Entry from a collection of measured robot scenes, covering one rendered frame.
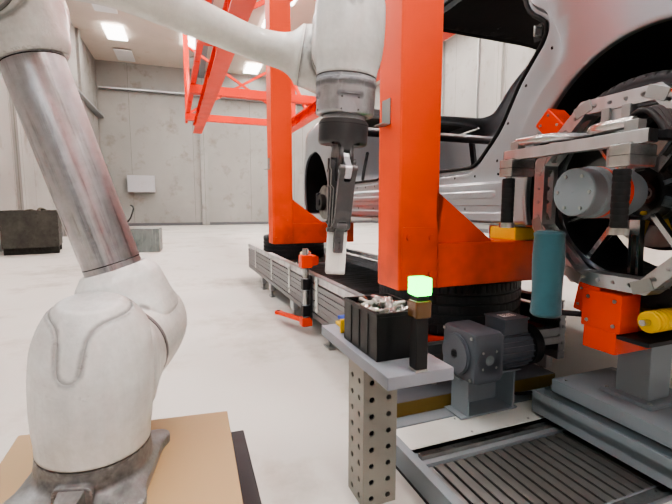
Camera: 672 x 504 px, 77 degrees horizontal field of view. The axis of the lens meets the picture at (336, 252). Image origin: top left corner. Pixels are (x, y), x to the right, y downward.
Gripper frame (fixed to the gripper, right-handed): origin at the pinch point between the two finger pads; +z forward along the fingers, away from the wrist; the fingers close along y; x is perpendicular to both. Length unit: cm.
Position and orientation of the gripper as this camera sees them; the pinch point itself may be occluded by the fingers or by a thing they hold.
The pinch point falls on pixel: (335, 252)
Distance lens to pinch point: 66.5
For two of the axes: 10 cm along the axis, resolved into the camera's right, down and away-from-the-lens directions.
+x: 9.8, 0.3, 1.8
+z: -0.6, 9.9, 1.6
